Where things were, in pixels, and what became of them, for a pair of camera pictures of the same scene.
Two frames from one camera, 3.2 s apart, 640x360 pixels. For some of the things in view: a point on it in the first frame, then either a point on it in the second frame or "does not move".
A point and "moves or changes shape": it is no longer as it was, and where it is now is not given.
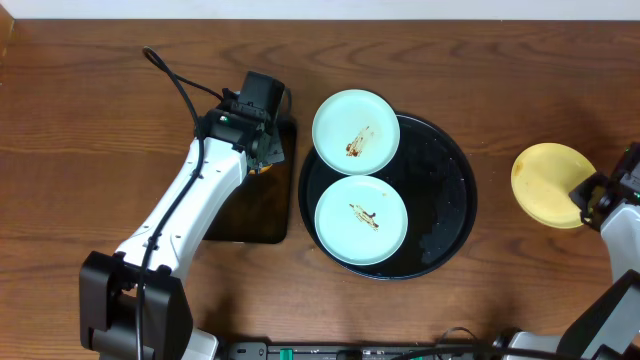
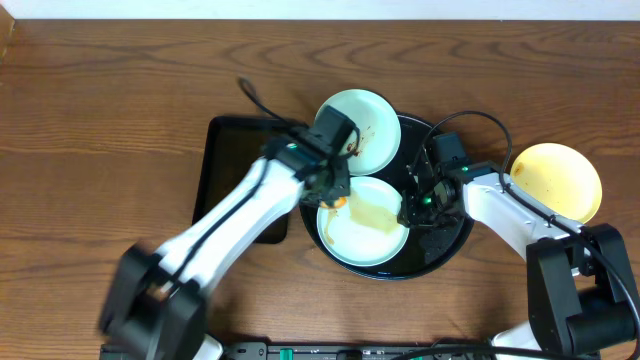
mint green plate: [356, 132] does not move
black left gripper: [270, 147] to [329, 187]
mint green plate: [361, 220] does not move
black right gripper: [580, 194] to [410, 215]
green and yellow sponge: [263, 170] moves or changes shape
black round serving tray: [437, 184] does not move
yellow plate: [543, 176] does not move
